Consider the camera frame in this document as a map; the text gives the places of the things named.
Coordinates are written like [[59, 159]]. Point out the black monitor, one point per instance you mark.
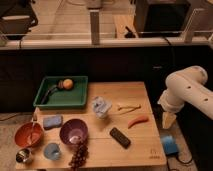
[[160, 15]]

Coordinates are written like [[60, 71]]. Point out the green plastic tray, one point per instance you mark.
[[75, 98]]

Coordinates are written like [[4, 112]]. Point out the orange red bowl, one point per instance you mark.
[[22, 135]]

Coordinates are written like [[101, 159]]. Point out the wooden spoon in bowl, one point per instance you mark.
[[34, 120]]

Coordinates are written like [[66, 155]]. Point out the black handled brush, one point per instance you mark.
[[55, 87]]

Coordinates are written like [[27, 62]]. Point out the blue sponge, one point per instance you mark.
[[52, 122]]

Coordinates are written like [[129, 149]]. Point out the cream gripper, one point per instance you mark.
[[168, 119]]

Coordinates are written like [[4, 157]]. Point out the orange ball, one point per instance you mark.
[[68, 84]]

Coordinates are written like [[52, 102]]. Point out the blue cup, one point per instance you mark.
[[52, 151]]

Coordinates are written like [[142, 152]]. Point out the blue box on floor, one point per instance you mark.
[[169, 145]]

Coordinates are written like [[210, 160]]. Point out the black remote control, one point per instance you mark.
[[120, 138]]

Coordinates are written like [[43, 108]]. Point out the metal frame post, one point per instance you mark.
[[95, 32]]

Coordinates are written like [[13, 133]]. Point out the purple bowl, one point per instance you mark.
[[71, 128]]

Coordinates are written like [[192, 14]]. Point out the dark grape bunch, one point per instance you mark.
[[79, 156]]

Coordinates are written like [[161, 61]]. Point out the black office chair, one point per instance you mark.
[[16, 18]]

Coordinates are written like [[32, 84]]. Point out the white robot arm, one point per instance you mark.
[[185, 86]]

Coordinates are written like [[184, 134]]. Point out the crumpled white blue packet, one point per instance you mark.
[[101, 106]]

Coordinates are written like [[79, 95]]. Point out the metal cup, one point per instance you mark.
[[24, 156]]

